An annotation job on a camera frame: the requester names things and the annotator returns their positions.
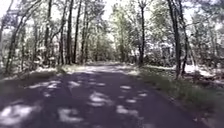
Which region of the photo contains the grey asphalt road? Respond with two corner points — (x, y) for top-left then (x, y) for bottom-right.
(0, 62), (209, 128)

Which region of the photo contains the grassy verge with undergrowth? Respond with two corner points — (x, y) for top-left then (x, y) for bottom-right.
(128, 63), (224, 128)
(0, 63), (89, 93)

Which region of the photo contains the wood of trees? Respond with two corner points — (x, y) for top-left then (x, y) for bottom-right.
(109, 0), (224, 76)
(0, 0), (116, 73)

